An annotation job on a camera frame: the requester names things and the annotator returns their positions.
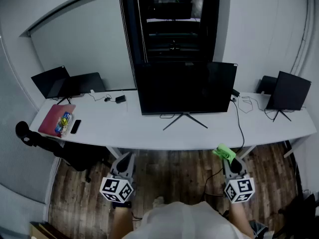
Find black wristband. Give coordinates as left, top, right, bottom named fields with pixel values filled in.
left=111, top=201, right=132, bottom=210

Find person's white shirt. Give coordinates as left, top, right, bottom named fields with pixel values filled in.
left=121, top=200, right=252, bottom=239

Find cardboard box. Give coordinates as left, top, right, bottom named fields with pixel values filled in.
left=29, top=222, right=72, bottom=239

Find dark window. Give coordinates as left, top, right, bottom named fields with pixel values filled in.
left=119, top=0, right=223, bottom=67

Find grey bag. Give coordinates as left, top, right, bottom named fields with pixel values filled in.
left=249, top=219, right=269, bottom=239

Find small black monitor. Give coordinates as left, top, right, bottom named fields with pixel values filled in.
left=265, top=70, right=312, bottom=122
left=30, top=65, right=73, bottom=105

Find green cloth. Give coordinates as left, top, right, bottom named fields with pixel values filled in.
left=212, top=143, right=236, bottom=163

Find white desk leg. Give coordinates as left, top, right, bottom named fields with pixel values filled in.
left=283, top=139, right=304, bottom=158
left=105, top=145, right=125, bottom=160
left=236, top=145, right=257, bottom=159

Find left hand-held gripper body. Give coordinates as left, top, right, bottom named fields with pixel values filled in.
left=99, top=173, right=137, bottom=204

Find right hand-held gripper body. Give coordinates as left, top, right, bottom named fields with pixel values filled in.
left=224, top=173, right=256, bottom=204

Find thin looped cable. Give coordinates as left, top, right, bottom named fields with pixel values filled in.
left=238, top=96, right=267, bottom=114

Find person's left forearm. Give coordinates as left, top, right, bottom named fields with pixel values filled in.
left=108, top=207, right=133, bottom=239

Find black floor equipment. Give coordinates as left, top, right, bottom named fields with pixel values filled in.
left=278, top=192, right=318, bottom=236

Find red laptop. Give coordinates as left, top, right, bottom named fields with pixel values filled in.
left=37, top=104, right=76, bottom=138

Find black smartphone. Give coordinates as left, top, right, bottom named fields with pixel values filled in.
left=70, top=119, right=82, bottom=134

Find white roller blind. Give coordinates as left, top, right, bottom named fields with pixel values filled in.
left=19, top=0, right=137, bottom=92

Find white blind cords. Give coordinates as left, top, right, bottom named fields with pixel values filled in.
left=135, top=0, right=148, bottom=64

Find grey wall cable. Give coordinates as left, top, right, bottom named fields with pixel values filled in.
left=290, top=0, right=311, bottom=76

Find dark grey monitor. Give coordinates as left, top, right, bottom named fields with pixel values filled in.
left=61, top=72, right=106, bottom=96
left=256, top=75, right=279, bottom=95

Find person's right forearm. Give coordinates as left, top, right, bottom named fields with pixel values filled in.
left=228, top=202, right=255, bottom=238

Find black office chair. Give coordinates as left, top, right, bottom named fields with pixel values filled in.
left=15, top=120, right=112, bottom=183

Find blue packet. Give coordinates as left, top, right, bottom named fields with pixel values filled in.
left=55, top=111, right=73, bottom=132

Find large black monitor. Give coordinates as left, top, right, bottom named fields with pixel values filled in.
left=134, top=61, right=238, bottom=131

